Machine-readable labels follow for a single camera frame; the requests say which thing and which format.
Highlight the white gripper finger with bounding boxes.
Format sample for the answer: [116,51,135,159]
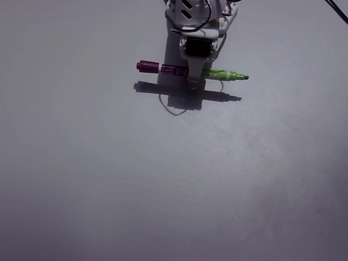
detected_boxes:
[188,60,213,91]

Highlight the white perforated base bracket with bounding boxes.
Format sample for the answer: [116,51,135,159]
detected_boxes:
[217,3,239,36]

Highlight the red black servo wire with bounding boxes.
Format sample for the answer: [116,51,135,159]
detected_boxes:
[170,0,213,35]

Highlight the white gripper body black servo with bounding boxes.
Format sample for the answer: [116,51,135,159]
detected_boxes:
[179,36,220,63]

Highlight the black cable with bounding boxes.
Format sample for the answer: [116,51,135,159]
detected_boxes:
[324,0,348,24]

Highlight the green marker maroon cap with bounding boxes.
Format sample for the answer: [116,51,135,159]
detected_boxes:
[136,60,250,82]

